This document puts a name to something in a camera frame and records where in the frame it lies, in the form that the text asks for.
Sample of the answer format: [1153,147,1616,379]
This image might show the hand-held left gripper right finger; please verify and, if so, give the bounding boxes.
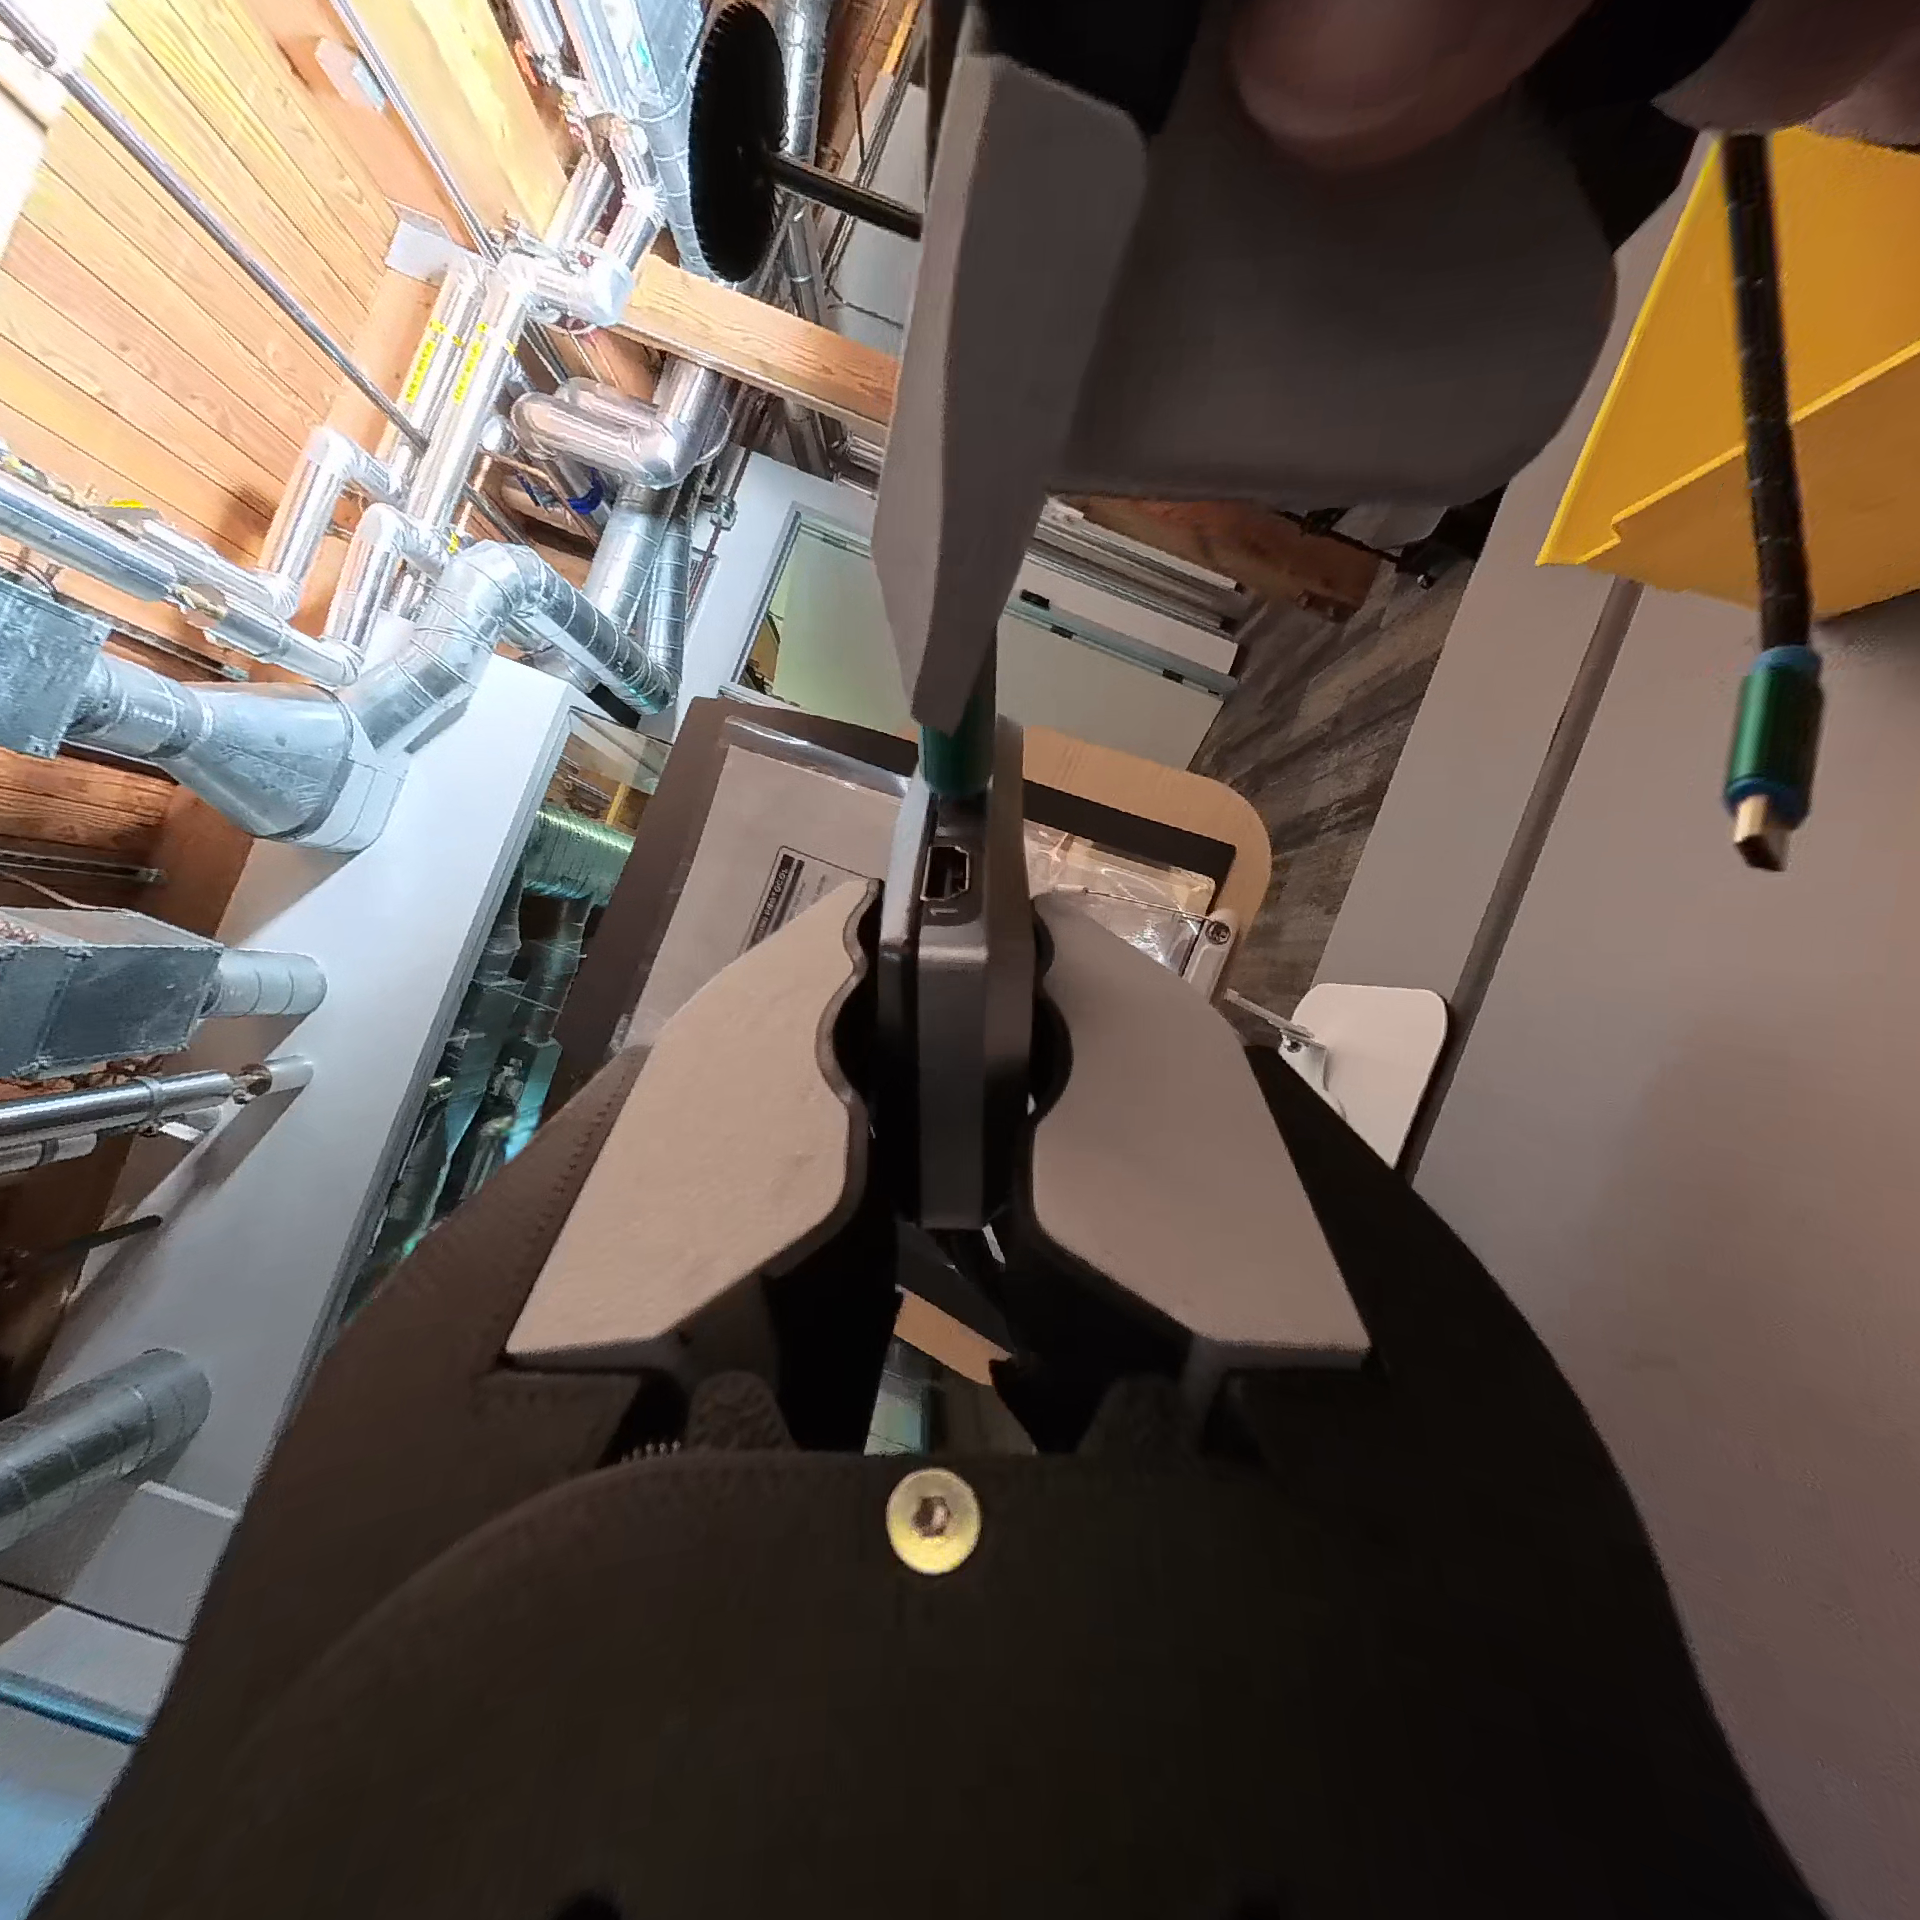
[1001,895,1376,1444]

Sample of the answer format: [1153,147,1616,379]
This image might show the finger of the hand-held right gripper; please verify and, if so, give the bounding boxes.
[871,27,1154,729]

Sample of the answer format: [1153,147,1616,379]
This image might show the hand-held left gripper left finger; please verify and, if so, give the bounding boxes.
[507,881,903,1454]

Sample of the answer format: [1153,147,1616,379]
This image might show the silver hdmi switch box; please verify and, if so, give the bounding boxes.
[879,717,1041,1234]

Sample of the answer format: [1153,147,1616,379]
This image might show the yellow storage bin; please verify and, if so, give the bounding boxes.
[1536,127,1920,619]

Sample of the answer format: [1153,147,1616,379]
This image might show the black braided hdmi cable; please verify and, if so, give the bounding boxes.
[912,133,1826,875]

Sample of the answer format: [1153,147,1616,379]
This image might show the person's right hand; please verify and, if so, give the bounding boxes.
[1227,0,1514,165]

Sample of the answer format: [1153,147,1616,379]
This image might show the cluster of silver pipes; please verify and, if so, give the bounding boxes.
[256,0,736,706]

